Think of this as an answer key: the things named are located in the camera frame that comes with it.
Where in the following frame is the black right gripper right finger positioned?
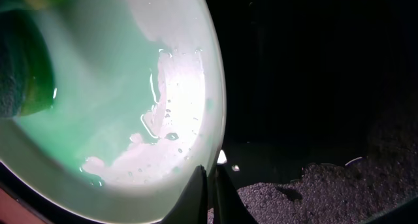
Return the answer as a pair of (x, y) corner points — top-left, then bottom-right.
(213, 165), (257, 224)

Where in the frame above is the round black tray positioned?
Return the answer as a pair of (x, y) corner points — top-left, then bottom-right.
(1, 0), (417, 223)

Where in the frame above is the light green stained plate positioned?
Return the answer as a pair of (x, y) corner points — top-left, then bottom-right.
(1, 0), (226, 223)

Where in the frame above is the green sponge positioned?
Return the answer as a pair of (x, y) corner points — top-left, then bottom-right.
(1, 0), (67, 118)

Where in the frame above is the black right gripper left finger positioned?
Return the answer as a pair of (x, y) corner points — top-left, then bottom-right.
(160, 165), (208, 224)

